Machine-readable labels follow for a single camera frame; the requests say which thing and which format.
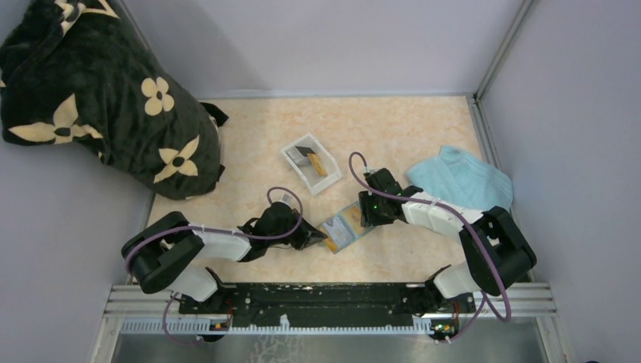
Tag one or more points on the yellow credit card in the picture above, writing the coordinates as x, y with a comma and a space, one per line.
353, 215

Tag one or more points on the light blue towel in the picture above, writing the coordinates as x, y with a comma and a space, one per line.
458, 177

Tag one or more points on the black floral blanket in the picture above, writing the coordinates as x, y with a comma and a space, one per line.
77, 72

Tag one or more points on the aluminium frame rail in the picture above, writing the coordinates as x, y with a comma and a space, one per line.
135, 312

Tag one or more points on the gold card in bin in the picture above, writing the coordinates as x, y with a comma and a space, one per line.
318, 165

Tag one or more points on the translucent white plastic bin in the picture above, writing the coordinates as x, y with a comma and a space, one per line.
314, 183

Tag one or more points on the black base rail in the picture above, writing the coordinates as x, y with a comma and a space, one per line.
326, 305

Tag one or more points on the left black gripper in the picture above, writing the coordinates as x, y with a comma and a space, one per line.
305, 229

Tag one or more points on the white credit card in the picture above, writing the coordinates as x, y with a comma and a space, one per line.
337, 230

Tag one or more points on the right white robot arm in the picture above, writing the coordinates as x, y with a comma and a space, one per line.
496, 252

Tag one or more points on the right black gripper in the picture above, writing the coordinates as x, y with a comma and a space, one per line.
368, 218

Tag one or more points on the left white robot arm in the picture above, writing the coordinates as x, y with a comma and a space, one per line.
161, 256

